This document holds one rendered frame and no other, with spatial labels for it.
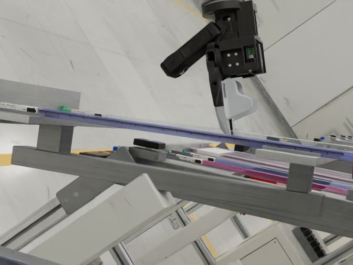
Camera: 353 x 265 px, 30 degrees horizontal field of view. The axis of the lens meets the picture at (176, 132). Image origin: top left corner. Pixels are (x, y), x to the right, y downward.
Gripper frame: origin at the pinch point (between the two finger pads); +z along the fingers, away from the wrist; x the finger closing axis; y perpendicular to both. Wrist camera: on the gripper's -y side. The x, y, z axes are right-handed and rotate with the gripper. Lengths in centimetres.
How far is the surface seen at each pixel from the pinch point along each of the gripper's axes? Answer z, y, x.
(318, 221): 17.0, 11.5, 13.0
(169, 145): -0.2, -24.1, 43.6
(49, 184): 6, -103, 127
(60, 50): -66, -138, 218
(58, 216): 11.7, -36.3, 8.7
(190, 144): 0, -24, 61
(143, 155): 2.2, -18.2, 9.6
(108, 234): 13.7, -16.0, -13.9
